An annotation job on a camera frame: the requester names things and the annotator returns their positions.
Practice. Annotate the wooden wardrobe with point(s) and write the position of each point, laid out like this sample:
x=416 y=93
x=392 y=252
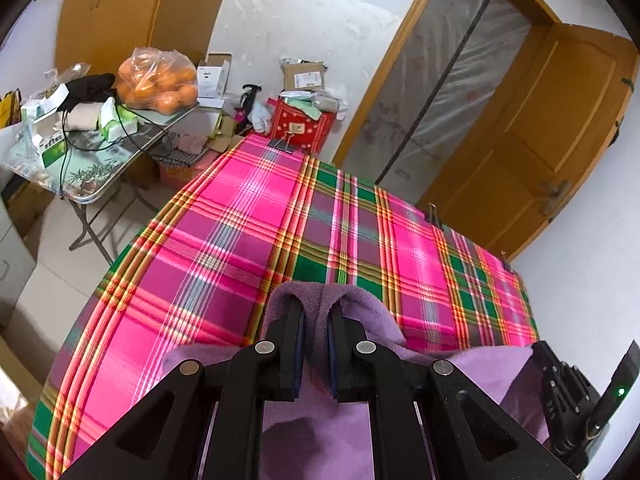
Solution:
x=125 y=10

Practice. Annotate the brown cardboard parcel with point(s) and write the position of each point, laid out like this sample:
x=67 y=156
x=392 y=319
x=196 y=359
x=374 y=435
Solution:
x=302 y=75

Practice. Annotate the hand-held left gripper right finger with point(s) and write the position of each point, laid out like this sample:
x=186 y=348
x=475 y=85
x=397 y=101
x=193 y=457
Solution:
x=332 y=360

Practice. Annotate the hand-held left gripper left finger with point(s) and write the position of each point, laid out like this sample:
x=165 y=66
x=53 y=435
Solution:
x=298 y=357

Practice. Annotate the pile of grey parcels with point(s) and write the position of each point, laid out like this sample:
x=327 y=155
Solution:
x=320 y=102

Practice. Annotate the white carton box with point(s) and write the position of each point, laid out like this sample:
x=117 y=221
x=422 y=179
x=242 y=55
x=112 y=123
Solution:
x=212 y=77

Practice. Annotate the plastic bag of oranges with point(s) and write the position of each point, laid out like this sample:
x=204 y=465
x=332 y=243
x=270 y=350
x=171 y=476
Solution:
x=160 y=85

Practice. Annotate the green white tissue pack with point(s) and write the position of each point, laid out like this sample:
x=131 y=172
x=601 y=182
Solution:
x=117 y=122

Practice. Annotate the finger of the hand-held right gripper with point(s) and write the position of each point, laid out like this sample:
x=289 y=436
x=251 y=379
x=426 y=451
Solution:
x=565 y=400

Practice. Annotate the white plastic bag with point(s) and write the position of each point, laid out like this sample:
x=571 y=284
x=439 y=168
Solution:
x=260 y=117

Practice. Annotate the yellow bag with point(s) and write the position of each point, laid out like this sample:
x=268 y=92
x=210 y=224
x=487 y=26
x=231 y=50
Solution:
x=9 y=110

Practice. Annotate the black cloth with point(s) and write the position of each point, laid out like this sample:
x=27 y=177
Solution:
x=87 y=90

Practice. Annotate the wooden door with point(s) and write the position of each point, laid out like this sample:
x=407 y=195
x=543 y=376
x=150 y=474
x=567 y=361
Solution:
x=540 y=125

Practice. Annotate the purple fleece garment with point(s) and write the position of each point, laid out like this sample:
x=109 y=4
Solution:
x=320 y=440

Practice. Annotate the red gift box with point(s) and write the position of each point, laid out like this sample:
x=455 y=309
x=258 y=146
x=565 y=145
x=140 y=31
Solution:
x=300 y=127

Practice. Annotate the black binder clip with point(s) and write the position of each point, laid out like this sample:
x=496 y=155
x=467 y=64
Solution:
x=505 y=259
x=433 y=216
x=281 y=144

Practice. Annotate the white paper carton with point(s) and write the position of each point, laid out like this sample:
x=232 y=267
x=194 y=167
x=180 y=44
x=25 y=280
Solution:
x=50 y=100

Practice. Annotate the folding table with leaf print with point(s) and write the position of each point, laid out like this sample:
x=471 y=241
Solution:
x=100 y=167

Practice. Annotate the clear plastic door curtain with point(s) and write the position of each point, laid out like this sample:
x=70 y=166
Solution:
x=450 y=85

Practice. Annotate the wooden door frame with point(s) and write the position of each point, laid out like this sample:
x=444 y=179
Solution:
x=390 y=60

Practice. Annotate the green white medicine box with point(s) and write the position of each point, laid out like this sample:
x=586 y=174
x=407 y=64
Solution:
x=50 y=150

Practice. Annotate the pink green plaid tablecloth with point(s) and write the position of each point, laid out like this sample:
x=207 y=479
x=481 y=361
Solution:
x=225 y=260

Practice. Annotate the beige folded cloth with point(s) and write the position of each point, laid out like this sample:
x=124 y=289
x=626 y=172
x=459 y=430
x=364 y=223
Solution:
x=82 y=117

